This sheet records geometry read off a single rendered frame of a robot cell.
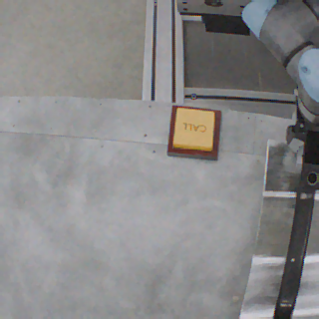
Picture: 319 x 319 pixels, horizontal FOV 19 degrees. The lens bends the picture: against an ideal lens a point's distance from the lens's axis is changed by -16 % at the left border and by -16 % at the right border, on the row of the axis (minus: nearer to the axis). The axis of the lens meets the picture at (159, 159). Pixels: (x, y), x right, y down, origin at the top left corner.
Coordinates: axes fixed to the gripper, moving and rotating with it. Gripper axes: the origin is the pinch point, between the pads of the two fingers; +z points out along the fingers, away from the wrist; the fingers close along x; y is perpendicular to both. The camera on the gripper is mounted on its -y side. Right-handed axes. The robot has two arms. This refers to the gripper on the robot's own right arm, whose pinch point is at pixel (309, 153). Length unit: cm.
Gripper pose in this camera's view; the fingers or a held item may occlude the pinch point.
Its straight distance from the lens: 167.1
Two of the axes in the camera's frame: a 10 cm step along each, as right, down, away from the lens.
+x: -9.9, -1.0, 0.9
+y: 1.2, -9.6, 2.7
